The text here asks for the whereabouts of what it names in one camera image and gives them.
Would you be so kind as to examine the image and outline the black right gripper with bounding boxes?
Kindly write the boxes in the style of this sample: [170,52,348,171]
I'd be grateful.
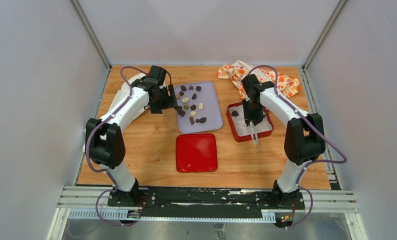
[242,98,266,127]

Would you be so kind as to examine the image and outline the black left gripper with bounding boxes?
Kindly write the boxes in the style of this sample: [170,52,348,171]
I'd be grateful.
[149,84,177,115]

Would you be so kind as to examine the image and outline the dark heart chocolate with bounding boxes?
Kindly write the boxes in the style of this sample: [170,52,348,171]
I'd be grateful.
[231,110,239,117]

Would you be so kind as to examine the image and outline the metal tweezers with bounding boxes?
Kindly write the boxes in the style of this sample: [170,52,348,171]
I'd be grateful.
[248,121,259,146]

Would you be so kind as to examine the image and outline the dark oval chocolate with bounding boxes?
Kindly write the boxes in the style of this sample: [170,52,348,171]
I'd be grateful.
[199,117,207,124]

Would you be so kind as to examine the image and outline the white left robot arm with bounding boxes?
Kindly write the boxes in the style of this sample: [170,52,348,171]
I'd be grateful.
[84,65,178,207]

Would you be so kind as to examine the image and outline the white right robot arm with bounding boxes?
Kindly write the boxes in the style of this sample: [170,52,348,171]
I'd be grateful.
[241,74,326,209]

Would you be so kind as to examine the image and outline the dark square chocolate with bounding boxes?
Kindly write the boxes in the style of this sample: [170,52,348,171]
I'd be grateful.
[177,110,186,117]

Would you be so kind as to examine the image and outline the dark brown block chocolate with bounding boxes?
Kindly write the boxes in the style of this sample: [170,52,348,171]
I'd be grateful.
[190,104,197,111]

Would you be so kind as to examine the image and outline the brown bar chocolate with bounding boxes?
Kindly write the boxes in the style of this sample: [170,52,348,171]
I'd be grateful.
[189,117,195,125]

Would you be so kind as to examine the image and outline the red box with white paper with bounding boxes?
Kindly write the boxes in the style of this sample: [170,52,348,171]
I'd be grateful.
[226,102,274,143]

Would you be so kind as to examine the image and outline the white crumpled cloth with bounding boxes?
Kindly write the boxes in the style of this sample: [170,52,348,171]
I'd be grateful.
[82,73,149,155]

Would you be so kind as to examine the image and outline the lavender plastic tray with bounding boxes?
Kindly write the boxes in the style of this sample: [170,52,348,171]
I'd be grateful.
[174,81,224,134]

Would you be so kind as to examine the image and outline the floral orange cloth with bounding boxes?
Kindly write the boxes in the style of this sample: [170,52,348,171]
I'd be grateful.
[217,60,301,99]

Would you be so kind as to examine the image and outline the red box lid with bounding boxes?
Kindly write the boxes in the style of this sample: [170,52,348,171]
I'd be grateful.
[175,133,218,173]

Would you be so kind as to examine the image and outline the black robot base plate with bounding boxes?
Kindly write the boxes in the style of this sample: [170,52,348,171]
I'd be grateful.
[107,186,305,219]

